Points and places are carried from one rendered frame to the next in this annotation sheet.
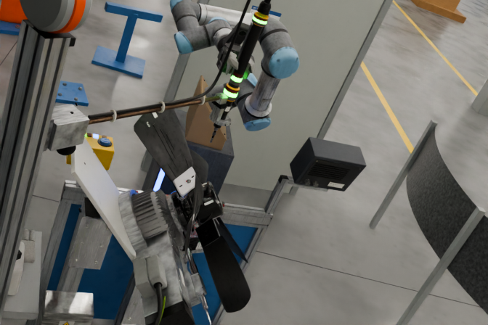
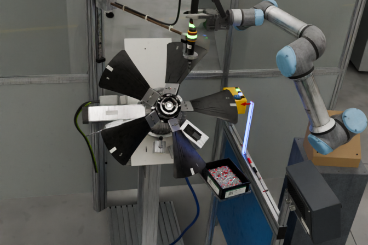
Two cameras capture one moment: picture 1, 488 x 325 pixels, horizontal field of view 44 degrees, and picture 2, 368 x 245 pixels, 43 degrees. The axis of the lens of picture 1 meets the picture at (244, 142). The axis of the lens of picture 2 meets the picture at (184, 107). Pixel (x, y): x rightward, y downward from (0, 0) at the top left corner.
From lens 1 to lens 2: 2.83 m
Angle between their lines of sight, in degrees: 86
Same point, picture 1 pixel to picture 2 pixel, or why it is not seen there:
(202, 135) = (307, 144)
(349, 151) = (320, 193)
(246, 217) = (268, 213)
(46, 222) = not seen: hidden behind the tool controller
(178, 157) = (176, 73)
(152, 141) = (172, 56)
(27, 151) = (87, 0)
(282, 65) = (278, 59)
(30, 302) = not seen: hidden behind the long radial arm
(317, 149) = (297, 167)
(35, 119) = not seen: outside the picture
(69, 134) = (100, 1)
